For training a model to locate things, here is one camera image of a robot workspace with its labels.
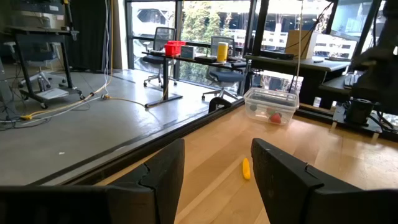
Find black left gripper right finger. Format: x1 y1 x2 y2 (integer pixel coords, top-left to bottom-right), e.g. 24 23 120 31
251 138 398 224

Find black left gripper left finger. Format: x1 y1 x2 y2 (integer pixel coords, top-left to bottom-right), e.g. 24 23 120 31
0 138 186 224

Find yellow toy vegetable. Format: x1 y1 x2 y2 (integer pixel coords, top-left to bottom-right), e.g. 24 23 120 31
242 157 252 181

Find red toy strawberry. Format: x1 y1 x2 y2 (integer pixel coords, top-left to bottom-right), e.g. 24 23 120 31
267 108 284 125

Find clear plastic tupperware container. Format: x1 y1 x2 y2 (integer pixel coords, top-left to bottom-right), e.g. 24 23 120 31
243 86 300 126

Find grey keyboard desk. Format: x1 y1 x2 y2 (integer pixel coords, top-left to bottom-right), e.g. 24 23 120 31
318 73 361 103

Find blue seat office chair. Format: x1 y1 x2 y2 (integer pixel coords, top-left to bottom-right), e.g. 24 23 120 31
201 35 248 101

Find long black desk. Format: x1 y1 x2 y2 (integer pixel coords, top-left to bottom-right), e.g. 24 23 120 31
141 50 249 109

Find grey monitor desk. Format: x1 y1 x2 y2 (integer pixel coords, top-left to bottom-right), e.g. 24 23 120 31
244 53 351 106

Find small grey box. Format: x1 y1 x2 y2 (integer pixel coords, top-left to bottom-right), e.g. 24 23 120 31
180 45 197 60

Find red plastic crate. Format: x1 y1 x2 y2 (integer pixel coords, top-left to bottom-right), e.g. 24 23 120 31
164 40 187 58

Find flat black desk device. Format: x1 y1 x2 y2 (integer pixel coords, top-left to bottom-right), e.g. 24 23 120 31
260 49 295 60

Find grey mesh office chair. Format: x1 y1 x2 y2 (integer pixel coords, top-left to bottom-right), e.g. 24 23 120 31
142 26 178 88

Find yellow cylindrical canister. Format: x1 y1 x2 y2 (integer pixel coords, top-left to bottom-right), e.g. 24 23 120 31
216 42 229 63

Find brown cardboard box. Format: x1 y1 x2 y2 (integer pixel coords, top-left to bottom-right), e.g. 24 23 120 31
285 29 318 60

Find black upright pole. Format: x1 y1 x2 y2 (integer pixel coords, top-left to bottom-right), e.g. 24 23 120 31
251 0 271 57

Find dark curtain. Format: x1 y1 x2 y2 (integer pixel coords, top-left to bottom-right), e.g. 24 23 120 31
65 0 109 72

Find white office chair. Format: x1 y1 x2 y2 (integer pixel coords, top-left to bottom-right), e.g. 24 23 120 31
2 40 68 93

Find black slanted pole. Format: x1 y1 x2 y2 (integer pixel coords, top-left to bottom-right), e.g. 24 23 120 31
349 0 382 68

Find black wheeled cart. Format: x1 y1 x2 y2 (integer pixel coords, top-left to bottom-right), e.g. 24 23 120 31
5 25 85 110

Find grey equipment box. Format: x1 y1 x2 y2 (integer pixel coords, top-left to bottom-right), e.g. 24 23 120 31
11 0 67 30

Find black aluminium table frame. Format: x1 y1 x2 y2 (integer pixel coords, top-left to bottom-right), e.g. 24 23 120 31
29 96 398 187

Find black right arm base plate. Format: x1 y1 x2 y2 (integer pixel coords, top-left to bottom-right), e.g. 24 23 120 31
331 104 385 136

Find yellow floor cable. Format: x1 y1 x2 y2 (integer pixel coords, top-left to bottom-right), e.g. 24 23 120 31
19 0 149 121

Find white hanging cord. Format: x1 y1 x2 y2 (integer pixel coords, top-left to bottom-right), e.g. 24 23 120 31
287 0 305 94

